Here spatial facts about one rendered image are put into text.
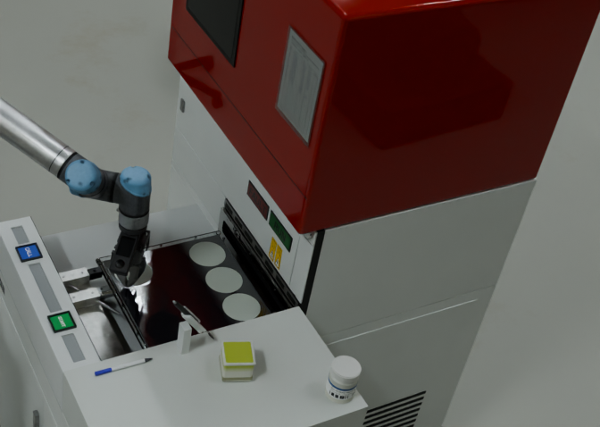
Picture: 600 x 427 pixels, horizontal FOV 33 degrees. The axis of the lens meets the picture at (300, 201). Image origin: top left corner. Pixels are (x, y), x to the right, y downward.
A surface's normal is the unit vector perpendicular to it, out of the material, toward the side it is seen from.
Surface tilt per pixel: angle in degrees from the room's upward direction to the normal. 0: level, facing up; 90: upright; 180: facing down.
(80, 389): 0
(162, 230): 0
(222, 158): 90
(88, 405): 0
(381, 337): 90
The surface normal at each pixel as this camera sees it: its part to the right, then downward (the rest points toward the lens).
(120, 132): 0.16, -0.76
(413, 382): 0.47, 0.61
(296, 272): -0.87, 0.19
